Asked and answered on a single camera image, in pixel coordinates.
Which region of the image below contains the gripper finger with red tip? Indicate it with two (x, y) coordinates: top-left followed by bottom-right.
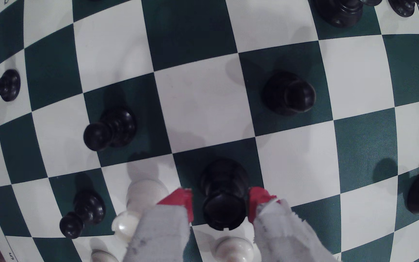
(122, 188), (195, 262)
(248, 187), (341, 262)

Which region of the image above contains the black rook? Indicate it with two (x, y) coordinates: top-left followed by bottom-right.
(200, 158), (250, 232)

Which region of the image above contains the green and white chess board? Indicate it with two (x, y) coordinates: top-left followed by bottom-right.
(0, 0), (419, 262)

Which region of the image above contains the tall black chess piece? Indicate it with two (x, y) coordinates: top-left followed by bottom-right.
(313, 0), (383, 29)

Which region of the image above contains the white pawn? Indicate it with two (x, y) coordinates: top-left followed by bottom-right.
(215, 237), (255, 262)
(111, 179), (169, 243)

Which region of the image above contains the black pawn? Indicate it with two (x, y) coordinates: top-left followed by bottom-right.
(0, 69), (22, 102)
(263, 71), (316, 117)
(59, 190), (106, 239)
(83, 107), (137, 152)

